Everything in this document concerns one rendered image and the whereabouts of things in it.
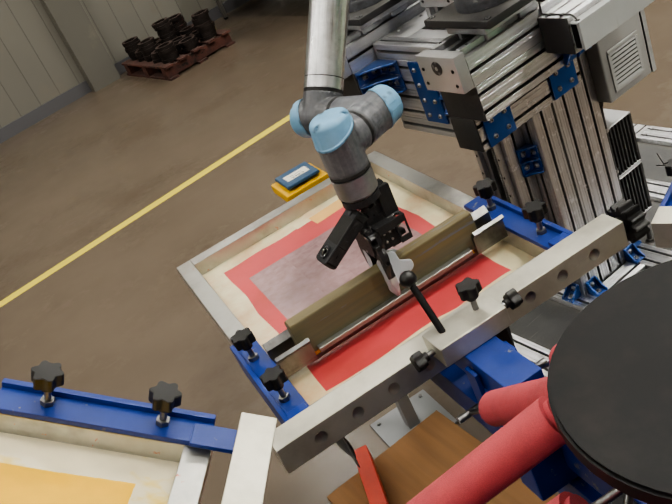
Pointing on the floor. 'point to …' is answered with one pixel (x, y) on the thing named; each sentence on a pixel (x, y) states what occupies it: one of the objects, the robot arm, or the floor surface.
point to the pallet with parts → (174, 46)
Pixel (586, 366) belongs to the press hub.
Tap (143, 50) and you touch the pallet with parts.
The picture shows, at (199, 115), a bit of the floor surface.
